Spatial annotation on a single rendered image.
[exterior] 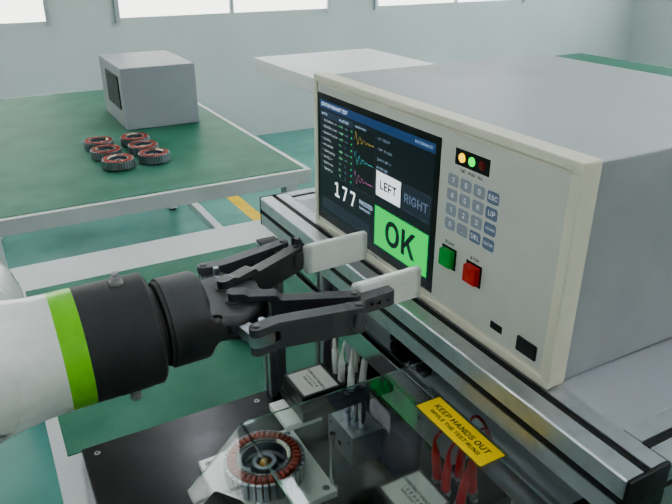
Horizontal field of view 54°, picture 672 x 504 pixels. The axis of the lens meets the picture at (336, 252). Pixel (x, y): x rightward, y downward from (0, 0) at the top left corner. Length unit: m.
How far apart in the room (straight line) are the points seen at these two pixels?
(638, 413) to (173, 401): 0.81
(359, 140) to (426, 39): 5.69
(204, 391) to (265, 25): 4.64
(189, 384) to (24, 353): 0.75
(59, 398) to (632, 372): 0.48
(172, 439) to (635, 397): 0.71
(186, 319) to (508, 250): 0.28
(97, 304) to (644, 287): 0.46
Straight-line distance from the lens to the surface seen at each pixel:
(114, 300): 0.51
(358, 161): 0.78
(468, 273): 0.64
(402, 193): 0.71
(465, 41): 6.74
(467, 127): 0.61
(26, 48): 5.20
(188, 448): 1.07
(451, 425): 0.63
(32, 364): 0.50
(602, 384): 0.63
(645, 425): 0.60
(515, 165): 0.57
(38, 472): 2.31
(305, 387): 0.91
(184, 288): 0.53
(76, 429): 1.18
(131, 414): 1.19
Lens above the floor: 1.46
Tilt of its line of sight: 25 degrees down
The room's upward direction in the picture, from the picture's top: straight up
